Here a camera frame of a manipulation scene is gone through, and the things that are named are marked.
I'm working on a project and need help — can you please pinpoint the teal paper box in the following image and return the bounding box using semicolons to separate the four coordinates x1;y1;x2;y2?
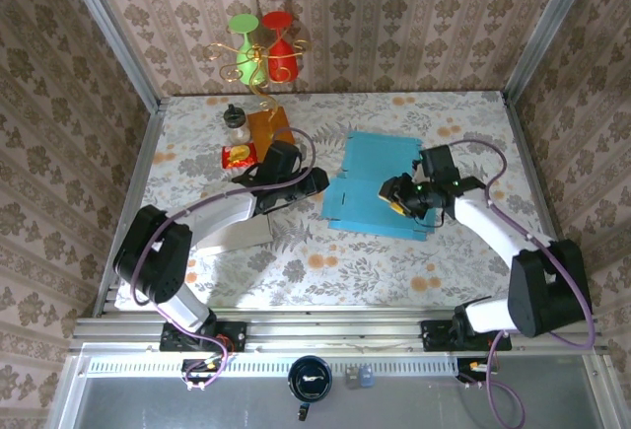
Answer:
320;130;443;243

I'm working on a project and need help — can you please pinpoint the white paper box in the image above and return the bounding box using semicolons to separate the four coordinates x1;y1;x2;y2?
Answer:
194;211;275;257

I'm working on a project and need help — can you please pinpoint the red snack packet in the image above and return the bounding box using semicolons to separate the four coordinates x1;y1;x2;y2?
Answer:
220;142;261;170

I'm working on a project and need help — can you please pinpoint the small glass jar, black lid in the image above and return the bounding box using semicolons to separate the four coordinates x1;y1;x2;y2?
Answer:
222;104;250;146

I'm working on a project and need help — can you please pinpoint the floral patterned table cover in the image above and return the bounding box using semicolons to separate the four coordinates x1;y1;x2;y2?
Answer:
113;92;568;310

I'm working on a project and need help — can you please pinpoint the red plastic wine glass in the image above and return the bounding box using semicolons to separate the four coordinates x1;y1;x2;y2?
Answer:
260;10;300;83

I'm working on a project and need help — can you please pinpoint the green plastic wine glass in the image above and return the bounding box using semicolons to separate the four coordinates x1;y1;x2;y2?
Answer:
226;13;267;86

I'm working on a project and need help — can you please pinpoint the black power connector block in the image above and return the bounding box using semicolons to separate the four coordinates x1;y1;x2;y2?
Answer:
180;358;223;385
456;357;499;385

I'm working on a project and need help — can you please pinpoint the black round mug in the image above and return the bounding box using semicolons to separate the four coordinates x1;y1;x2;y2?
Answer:
287;354;334;421

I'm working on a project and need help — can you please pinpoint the grey metal lower shelf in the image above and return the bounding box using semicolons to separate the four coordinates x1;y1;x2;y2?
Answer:
63;374;610;429

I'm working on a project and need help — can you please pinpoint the gold wire rack, orange base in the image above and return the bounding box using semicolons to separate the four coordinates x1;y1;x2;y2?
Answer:
204;38;312;152

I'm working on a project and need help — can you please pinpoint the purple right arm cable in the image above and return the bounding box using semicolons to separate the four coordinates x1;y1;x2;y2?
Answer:
449;139;596;428

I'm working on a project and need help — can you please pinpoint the aluminium table side rail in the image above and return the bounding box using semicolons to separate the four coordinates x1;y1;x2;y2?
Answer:
92;97;169;320
501;93;584;316

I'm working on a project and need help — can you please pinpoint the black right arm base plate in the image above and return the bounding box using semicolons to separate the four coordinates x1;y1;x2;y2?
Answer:
421;319;513;352

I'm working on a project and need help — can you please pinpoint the aluminium table end rail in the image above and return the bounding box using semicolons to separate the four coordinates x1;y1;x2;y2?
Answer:
68;306;610;354

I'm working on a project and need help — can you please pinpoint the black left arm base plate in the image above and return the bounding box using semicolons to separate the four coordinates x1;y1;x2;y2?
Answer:
159;321;247;353

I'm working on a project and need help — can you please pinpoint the aluminium frame post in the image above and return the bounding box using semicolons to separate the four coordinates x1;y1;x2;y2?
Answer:
503;0;601;105
56;0;167;112

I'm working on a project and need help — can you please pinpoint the slotted white cable duct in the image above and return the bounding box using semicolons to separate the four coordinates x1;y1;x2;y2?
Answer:
86;353;459;377

